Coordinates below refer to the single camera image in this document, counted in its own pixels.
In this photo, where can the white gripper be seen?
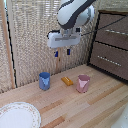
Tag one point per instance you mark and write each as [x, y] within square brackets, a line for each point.
[63, 39]

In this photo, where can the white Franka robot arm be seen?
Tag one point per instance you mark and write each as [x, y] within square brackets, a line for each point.
[71, 11]

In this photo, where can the dark wooden drawer cabinet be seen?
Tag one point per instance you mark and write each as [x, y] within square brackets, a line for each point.
[111, 43]

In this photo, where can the orange block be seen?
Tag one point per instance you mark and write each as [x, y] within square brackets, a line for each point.
[67, 80]

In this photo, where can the blue cup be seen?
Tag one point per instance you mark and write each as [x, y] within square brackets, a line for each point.
[44, 81]

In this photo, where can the pink cup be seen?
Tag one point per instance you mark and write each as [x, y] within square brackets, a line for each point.
[82, 83]

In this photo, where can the white patterned plate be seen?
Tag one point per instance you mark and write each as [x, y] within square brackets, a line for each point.
[18, 116]

